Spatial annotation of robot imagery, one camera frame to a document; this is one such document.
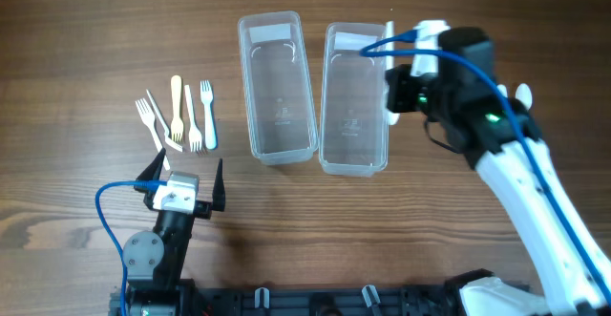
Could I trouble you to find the white fork far left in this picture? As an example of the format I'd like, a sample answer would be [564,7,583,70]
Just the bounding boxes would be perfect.
[135,98,163,152]

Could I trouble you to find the blue cable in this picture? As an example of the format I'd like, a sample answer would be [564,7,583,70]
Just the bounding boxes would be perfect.
[358,29,611,303]
[95,179,168,316]

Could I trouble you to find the yellow plastic fork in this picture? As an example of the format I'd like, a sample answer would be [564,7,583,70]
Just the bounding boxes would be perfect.
[170,75,184,143]

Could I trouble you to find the right clear plastic container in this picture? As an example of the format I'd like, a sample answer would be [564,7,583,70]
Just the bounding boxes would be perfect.
[319,22,389,177]

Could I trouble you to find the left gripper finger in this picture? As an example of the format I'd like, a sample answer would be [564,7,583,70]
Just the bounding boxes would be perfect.
[134,149,166,193]
[212,158,226,212]

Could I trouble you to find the clear plastic container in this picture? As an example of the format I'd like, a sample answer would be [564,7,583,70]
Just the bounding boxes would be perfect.
[319,22,389,177]
[238,11,318,165]

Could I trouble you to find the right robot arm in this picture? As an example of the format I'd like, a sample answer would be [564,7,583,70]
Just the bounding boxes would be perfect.
[364,22,610,315]

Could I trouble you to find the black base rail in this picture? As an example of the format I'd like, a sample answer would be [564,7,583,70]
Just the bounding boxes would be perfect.
[109,284,460,316]

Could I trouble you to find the white spoon wide handle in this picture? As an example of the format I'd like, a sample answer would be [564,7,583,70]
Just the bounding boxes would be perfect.
[497,84,508,97]

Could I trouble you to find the white fork bluish handle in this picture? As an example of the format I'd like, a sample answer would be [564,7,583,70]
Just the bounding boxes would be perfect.
[200,80,218,150]

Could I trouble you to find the left blue cable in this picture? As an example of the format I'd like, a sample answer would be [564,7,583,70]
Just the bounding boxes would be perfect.
[95,179,168,316]

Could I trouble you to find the right blue cable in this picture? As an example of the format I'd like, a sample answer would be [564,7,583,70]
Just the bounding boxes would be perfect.
[358,29,611,303]

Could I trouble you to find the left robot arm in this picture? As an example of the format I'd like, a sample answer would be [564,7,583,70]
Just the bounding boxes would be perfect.
[116,151,225,316]

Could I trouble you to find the thin white fork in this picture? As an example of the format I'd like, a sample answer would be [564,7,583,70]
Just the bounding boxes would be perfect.
[146,90,183,152]

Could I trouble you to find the white fork slim handle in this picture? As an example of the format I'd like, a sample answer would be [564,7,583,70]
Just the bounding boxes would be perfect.
[184,85,202,153]

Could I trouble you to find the left clear plastic container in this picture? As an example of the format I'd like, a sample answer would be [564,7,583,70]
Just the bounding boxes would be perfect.
[238,11,318,165]

